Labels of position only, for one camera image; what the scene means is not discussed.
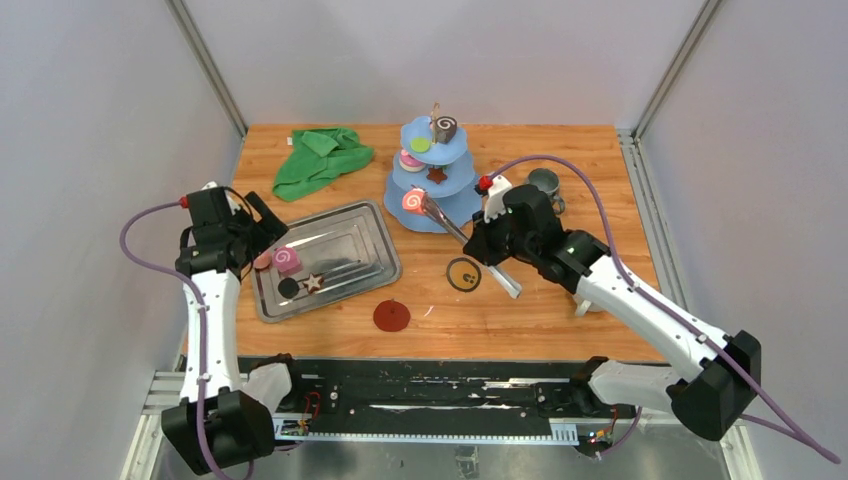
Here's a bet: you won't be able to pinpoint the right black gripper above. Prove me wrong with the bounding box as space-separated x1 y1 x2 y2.
466 204 537 269

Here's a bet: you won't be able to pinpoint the pink swirl roll cake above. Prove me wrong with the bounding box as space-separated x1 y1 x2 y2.
271 246 303 276

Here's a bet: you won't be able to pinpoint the black round cookie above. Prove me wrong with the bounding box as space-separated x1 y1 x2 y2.
277 277 300 300

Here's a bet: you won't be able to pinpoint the white star cookie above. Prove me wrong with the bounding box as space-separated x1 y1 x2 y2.
302 273 324 295

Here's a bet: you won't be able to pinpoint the steel rectangular tray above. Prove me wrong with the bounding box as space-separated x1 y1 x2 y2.
252 200 402 323

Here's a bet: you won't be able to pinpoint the steel serving tongs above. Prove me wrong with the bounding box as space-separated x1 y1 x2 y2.
424 193 522 299

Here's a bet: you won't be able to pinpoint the brown star cookie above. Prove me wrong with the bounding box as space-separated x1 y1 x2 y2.
426 166 448 185

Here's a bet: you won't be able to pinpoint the dark chocolate swirl roll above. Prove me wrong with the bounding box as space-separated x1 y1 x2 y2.
431 116 458 144

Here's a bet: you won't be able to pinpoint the green macaron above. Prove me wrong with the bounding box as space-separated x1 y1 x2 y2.
409 137 431 153

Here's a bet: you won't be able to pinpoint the pink frosted donut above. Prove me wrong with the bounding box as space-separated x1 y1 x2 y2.
398 149 427 173

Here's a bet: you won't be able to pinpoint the salmon swirl roll cake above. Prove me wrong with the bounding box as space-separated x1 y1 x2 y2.
401 188 427 216

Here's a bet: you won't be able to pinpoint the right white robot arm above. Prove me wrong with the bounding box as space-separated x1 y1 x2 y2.
463 176 762 441

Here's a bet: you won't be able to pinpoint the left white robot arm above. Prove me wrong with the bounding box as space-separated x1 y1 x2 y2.
162 182 307 475

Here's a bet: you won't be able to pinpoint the orange swirl roll cake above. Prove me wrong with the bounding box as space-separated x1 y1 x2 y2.
253 251 272 270

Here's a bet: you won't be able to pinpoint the grey ceramic mug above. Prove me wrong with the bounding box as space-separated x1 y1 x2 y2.
525 168 566 216

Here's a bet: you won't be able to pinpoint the yellow black round coaster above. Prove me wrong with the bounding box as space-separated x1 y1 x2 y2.
445 257 482 293

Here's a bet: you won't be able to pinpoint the white ceramic cup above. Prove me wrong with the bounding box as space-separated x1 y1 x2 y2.
573 296 604 317

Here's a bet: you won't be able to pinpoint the green cloth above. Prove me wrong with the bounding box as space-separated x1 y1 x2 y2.
271 126 375 202

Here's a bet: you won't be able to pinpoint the blue three-tier cake stand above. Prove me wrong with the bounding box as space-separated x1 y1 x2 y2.
383 103 482 233

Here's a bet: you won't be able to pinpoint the red round coaster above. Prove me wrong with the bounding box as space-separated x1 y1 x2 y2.
373 299 411 332

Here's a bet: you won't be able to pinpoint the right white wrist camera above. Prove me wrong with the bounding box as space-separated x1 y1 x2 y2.
483 175 513 223

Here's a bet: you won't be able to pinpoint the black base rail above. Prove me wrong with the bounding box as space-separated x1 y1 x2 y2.
148 357 670 458

